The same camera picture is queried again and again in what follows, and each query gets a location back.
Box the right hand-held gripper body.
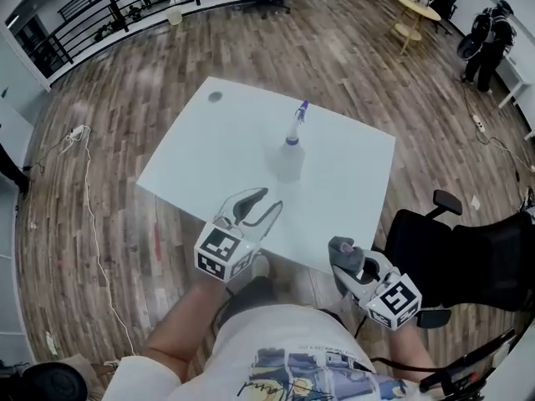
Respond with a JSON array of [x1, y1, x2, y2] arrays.
[[354, 251, 422, 331]]

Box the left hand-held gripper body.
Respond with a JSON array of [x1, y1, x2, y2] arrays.
[[193, 205, 268, 284]]

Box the grey cloth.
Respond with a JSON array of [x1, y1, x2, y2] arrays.
[[328, 236, 367, 297]]

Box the clear plastic spray kettle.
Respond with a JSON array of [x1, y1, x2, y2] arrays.
[[267, 99, 311, 183]]

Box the person's left forearm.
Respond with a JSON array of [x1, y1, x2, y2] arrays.
[[140, 277, 235, 386]]

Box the person's right forearm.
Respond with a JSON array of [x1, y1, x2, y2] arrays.
[[387, 322, 438, 372]]

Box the person's light shoe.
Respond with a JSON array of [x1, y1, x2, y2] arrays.
[[249, 254, 272, 282]]

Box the person's black trousers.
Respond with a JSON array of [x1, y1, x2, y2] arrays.
[[215, 275, 278, 333]]

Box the black mesh office chair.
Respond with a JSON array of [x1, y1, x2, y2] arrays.
[[382, 189, 535, 330]]

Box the white printed t-shirt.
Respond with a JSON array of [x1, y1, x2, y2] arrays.
[[101, 305, 424, 401]]

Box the black worn device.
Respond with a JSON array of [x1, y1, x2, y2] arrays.
[[419, 327, 520, 393]]

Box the black round bag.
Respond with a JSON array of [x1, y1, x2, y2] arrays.
[[0, 360, 89, 401]]

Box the white desk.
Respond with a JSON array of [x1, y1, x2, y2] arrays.
[[496, 50, 535, 110]]

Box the black metal railing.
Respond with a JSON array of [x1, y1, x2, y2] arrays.
[[6, 0, 202, 79]]

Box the round yellow side table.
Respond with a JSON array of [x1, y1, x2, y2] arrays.
[[387, 0, 442, 56]]

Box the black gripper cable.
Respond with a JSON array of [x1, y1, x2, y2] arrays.
[[353, 307, 438, 372]]

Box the white power cable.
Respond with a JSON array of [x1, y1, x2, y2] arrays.
[[62, 124, 138, 358]]

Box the thin floor cable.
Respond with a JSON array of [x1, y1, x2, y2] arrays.
[[461, 75, 535, 173]]

